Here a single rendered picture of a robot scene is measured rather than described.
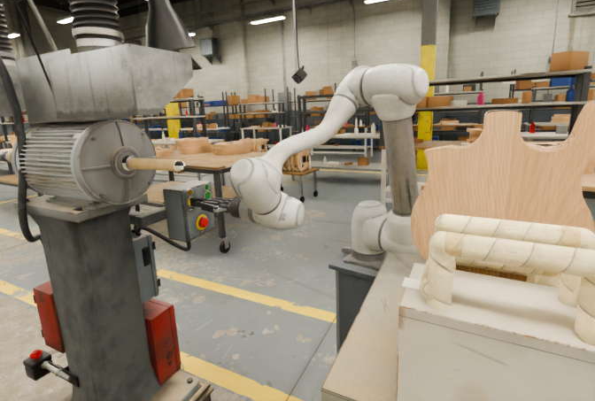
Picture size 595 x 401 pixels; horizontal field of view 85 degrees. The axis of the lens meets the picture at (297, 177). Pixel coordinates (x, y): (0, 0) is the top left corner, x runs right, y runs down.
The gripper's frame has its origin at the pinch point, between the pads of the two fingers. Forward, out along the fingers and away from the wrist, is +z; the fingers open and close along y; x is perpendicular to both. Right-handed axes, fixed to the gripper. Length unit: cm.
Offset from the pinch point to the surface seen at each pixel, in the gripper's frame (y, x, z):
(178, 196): -3.5, 2.8, 6.1
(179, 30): -15, 53, -14
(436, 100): 323, 37, -58
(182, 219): -3.5, -6.2, 5.3
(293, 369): 48, -107, -9
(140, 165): -24.1, 17.8, -3.1
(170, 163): -23.9, 18.7, -14.8
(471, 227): -32, 13, -86
